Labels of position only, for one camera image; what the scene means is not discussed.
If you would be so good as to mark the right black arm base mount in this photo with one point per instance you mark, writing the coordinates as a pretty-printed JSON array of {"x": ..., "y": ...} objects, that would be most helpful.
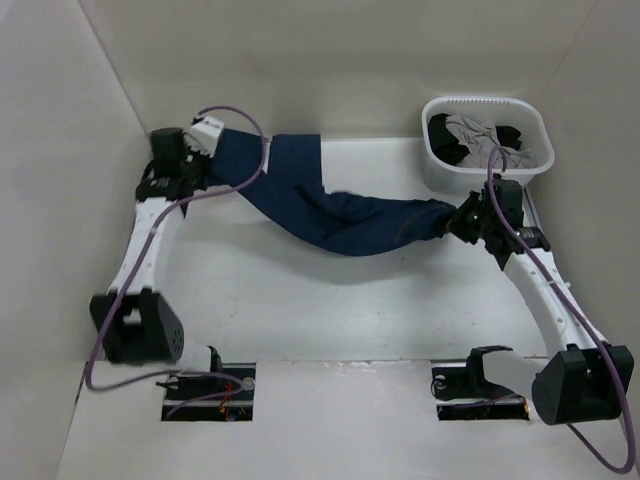
[{"x": 463, "y": 393}]

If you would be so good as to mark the grey crumpled garment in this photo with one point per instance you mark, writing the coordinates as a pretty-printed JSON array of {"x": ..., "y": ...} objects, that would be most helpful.
[{"x": 481, "y": 139}]

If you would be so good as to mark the dark blue denim trousers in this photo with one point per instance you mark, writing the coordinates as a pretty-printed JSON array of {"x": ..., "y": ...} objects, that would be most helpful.
[{"x": 290, "y": 192}]

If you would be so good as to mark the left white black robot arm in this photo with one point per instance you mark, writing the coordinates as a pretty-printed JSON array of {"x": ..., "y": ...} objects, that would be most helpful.
[{"x": 144, "y": 328}]

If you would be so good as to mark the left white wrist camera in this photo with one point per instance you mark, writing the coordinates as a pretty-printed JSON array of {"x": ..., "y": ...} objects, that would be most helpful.
[{"x": 203, "y": 136}]

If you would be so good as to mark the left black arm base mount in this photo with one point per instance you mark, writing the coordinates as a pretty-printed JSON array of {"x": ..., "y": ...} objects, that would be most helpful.
[{"x": 205, "y": 399}]

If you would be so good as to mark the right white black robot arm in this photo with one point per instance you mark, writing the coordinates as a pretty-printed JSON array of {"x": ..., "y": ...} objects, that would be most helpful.
[{"x": 585, "y": 376}]

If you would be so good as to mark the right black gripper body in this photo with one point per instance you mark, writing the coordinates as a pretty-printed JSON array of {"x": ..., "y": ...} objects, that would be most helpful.
[{"x": 470, "y": 223}]

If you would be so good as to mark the black garment in basket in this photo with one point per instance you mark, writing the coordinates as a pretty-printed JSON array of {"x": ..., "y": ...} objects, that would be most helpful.
[{"x": 451, "y": 151}]

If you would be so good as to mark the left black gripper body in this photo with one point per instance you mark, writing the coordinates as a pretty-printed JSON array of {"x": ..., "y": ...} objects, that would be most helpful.
[{"x": 198, "y": 168}]

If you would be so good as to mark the white plastic laundry basket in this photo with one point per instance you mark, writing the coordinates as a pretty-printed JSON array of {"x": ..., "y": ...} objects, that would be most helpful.
[{"x": 447, "y": 179}]

